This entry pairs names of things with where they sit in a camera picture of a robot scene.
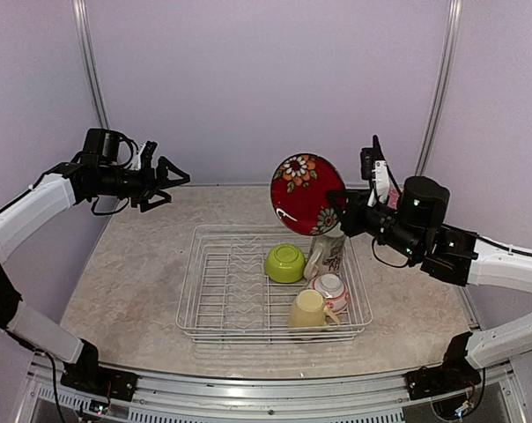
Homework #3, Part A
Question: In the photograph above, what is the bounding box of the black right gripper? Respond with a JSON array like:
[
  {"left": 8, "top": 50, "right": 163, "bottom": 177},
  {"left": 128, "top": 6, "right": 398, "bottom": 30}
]
[{"left": 326, "top": 188, "right": 425, "bottom": 261}]

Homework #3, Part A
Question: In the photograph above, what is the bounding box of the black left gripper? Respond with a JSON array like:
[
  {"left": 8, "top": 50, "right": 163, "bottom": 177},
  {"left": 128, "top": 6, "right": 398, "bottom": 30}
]
[{"left": 97, "top": 155, "right": 189, "bottom": 212}]

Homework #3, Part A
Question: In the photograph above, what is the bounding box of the dark brown small dish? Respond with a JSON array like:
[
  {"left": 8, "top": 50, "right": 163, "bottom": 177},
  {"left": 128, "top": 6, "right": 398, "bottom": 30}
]
[{"left": 270, "top": 152, "right": 345, "bottom": 236}]

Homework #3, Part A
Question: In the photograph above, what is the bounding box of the tall white patterned mug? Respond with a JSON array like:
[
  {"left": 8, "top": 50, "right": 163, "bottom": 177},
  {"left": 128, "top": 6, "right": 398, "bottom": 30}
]
[{"left": 303, "top": 234, "right": 346, "bottom": 280}]

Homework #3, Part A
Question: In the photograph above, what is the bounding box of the lime green bowl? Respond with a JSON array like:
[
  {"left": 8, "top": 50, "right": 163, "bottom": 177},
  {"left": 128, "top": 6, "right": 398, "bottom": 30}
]
[{"left": 264, "top": 244, "right": 306, "bottom": 284}]

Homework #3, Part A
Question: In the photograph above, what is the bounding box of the white red patterned bowl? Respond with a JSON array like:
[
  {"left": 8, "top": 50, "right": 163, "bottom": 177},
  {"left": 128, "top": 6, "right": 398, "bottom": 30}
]
[{"left": 307, "top": 273, "right": 350, "bottom": 314}]

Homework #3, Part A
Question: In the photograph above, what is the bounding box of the pale yellow mug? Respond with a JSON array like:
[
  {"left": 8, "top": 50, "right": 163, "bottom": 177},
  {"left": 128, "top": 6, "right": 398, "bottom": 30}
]
[{"left": 288, "top": 289, "right": 341, "bottom": 329}]

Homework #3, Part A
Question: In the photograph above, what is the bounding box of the maroon scalloped plate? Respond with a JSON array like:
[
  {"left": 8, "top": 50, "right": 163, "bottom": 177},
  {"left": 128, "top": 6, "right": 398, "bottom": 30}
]
[{"left": 387, "top": 189, "right": 402, "bottom": 210}]

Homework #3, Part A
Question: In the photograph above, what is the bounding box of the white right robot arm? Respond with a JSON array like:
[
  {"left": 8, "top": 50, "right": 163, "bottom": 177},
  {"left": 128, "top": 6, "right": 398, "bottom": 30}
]
[{"left": 327, "top": 176, "right": 532, "bottom": 400}]

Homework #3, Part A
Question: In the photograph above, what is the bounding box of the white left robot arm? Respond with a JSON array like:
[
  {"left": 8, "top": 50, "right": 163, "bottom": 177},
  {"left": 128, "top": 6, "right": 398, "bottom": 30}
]
[{"left": 0, "top": 128, "right": 190, "bottom": 402}]

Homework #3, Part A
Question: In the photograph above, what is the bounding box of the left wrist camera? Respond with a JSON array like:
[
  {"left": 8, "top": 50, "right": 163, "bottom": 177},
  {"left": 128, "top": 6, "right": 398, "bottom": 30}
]
[{"left": 129, "top": 141, "right": 158, "bottom": 171}]

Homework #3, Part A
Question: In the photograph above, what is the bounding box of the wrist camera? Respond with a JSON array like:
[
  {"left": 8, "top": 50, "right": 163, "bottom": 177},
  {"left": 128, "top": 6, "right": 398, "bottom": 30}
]
[
  {"left": 129, "top": 141, "right": 158, "bottom": 171},
  {"left": 359, "top": 135, "right": 391, "bottom": 207}
]

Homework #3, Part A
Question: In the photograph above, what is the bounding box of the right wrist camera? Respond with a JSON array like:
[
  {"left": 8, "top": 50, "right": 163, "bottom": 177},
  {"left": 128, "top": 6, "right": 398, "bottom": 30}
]
[{"left": 359, "top": 135, "right": 391, "bottom": 207}]

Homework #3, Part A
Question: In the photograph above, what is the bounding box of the white wire dish rack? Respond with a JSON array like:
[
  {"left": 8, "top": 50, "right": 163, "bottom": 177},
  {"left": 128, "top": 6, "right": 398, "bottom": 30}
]
[{"left": 176, "top": 225, "right": 373, "bottom": 345}]

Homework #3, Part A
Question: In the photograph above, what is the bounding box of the right aluminium corner post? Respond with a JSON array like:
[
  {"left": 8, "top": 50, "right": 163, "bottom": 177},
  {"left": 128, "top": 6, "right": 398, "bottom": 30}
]
[{"left": 415, "top": 0, "right": 463, "bottom": 176}]

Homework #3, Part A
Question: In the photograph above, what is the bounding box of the aluminium corner post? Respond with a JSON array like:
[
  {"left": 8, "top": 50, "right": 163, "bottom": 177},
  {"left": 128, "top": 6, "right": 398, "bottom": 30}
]
[
  {"left": 71, "top": 0, "right": 110, "bottom": 129},
  {"left": 415, "top": 0, "right": 463, "bottom": 176}
]

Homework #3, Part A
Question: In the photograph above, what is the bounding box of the left aluminium corner post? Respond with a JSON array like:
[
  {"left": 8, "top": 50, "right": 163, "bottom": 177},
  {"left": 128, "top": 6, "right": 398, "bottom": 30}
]
[{"left": 71, "top": 0, "right": 110, "bottom": 129}]

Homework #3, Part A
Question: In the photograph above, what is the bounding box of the aluminium front rail frame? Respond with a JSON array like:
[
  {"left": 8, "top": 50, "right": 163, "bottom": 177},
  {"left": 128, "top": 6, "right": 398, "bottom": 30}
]
[{"left": 17, "top": 347, "right": 527, "bottom": 423}]

